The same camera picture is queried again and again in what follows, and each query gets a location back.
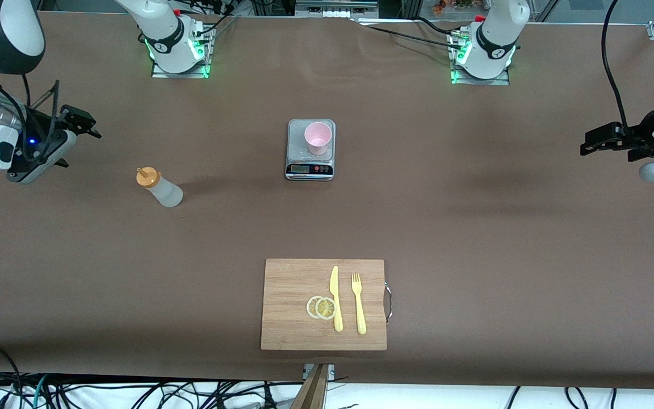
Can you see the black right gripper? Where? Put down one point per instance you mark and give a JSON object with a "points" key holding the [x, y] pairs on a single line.
{"points": [[53, 124]]}

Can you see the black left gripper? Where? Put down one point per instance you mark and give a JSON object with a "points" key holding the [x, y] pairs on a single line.
{"points": [[643, 134]]}

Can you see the clear sauce bottle orange cap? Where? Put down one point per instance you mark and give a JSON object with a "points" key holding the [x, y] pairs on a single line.
{"points": [[167, 194]]}

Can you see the pink plastic cup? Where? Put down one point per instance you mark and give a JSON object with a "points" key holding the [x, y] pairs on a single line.
{"points": [[318, 136]]}

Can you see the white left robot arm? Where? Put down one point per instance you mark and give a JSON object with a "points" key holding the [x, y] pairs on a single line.
{"points": [[491, 34]]}

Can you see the silver digital kitchen scale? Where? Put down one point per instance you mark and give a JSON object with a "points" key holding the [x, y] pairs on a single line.
{"points": [[298, 136]]}

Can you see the grey power strip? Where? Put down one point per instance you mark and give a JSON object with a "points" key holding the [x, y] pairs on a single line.
{"points": [[332, 11]]}

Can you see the wooden cutting board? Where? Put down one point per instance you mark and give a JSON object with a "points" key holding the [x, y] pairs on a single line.
{"points": [[287, 307]]}

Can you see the lemon slice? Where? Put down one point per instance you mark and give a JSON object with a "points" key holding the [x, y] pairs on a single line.
{"points": [[325, 308], [310, 308]]}

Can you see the yellow plastic knife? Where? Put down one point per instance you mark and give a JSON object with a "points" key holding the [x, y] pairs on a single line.
{"points": [[334, 284]]}

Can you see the yellow plastic fork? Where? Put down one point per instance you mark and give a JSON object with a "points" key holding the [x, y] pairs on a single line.
{"points": [[360, 312]]}

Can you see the wooden beam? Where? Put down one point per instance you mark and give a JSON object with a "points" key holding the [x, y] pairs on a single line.
{"points": [[313, 392]]}

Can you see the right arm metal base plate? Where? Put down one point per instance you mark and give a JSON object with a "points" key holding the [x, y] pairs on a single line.
{"points": [[179, 75]]}

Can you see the small metal bracket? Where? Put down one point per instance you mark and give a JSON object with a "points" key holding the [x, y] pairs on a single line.
{"points": [[331, 372]]}

